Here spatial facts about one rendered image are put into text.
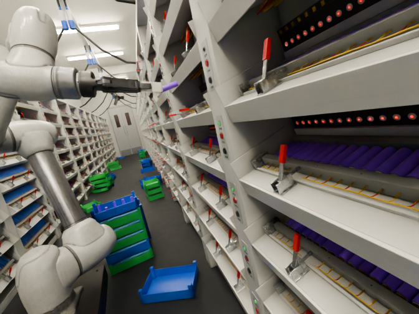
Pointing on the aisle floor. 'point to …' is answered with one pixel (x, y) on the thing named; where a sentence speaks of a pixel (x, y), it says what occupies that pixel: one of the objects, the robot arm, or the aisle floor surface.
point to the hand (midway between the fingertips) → (151, 87)
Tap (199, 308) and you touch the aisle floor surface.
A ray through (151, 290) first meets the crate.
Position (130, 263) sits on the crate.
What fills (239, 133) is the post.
